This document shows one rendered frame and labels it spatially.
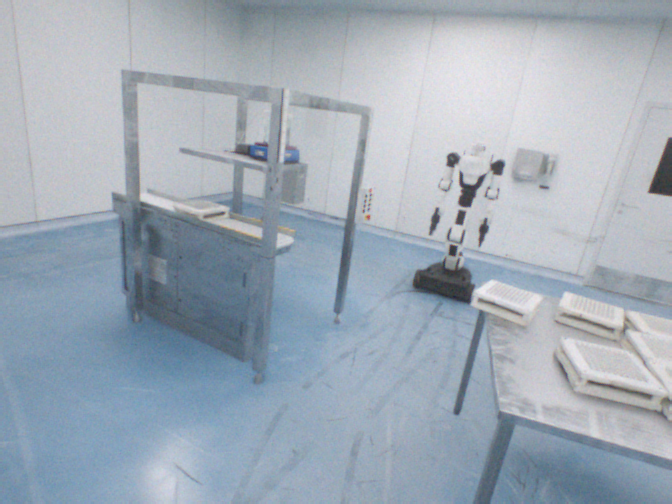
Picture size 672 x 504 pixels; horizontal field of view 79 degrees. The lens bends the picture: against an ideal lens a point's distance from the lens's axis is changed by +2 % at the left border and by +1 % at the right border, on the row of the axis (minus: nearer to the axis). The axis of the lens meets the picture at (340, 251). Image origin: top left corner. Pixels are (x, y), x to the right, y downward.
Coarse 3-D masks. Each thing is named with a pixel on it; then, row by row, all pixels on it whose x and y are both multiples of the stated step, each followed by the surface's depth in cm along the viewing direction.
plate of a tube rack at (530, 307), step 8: (480, 288) 187; (488, 288) 188; (480, 296) 180; (488, 296) 179; (496, 296) 180; (528, 296) 186; (536, 296) 186; (504, 304) 174; (512, 304) 173; (520, 304) 174; (528, 304) 176; (536, 304) 177; (520, 312) 171; (528, 312) 169
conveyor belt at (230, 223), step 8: (144, 200) 279; (152, 200) 282; (160, 200) 285; (168, 200) 288; (168, 208) 268; (216, 224) 249; (224, 224) 250; (232, 224) 253; (240, 224) 255; (248, 224) 257; (224, 232) 235; (248, 232) 241; (256, 232) 243; (280, 240) 235; (288, 240) 240; (280, 248) 235
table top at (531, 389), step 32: (544, 320) 180; (512, 352) 149; (544, 352) 152; (512, 384) 129; (544, 384) 132; (512, 416) 116; (544, 416) 116; (576, 416) 118; (608, 416) 120; (640, 416) 122; (608, 448) 111; (640, 448) 109
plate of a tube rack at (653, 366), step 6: (648, 360) 142; (648, 366) 140; (654, 366) 138; (660, 366) 139; (654, 372) 136; (660, 372) 135; (666, 372) 136; (660, 378) 131; (666, 378) 132; (660, 384) 130; (666, 384) 128; (666, 390) 126
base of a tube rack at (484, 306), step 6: (480, 300) 185; (480, 306) 181; (486, 306) 180; (492, 306) 180; (498, 306) 181; (540, 306) 188; (492, 312) 178; (498, 312) 177; (504, 312) 176; (510, 312) 177; (534, 312) 180; (510, 318) 174; (516, 318) 172; (528, 318) 173; (522, 324) 171
